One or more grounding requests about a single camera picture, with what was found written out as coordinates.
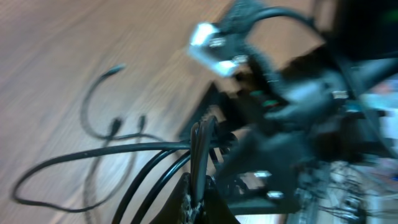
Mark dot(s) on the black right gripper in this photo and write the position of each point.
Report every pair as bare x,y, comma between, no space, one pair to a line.
281,165

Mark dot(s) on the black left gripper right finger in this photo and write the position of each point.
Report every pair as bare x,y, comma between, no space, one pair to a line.
214,209

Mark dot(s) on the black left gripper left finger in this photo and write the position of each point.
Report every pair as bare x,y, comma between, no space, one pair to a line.
178,207

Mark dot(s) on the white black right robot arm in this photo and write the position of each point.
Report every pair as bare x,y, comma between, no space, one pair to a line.
365,35

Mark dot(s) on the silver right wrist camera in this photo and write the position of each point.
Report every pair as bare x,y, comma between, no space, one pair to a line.
217,52

